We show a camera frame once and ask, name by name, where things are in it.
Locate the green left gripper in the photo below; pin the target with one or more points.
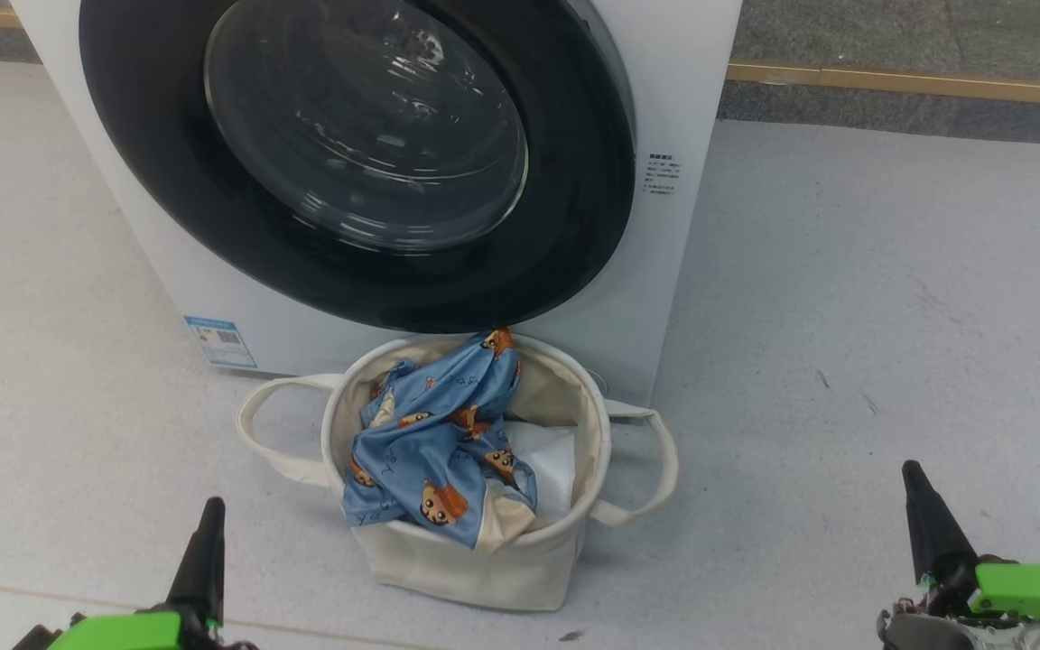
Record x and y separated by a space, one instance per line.
132 632

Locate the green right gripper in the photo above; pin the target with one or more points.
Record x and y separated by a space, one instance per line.
1035 591

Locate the blue bear print garment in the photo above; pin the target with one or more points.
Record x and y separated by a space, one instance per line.
430 433

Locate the dark round washing machine door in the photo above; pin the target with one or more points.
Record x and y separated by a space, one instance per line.
150 135

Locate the cream canvas laundry basket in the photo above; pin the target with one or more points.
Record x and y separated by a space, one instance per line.
466 569

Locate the white cloth in basket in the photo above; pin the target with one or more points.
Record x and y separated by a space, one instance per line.
547 469

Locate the white washing machine body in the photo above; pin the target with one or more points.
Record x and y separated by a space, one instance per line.
682 90

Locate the blue energy label sticker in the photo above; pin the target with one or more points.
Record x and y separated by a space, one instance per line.
222 343

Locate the small text notice sticker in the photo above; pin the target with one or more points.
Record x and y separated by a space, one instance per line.
663 173

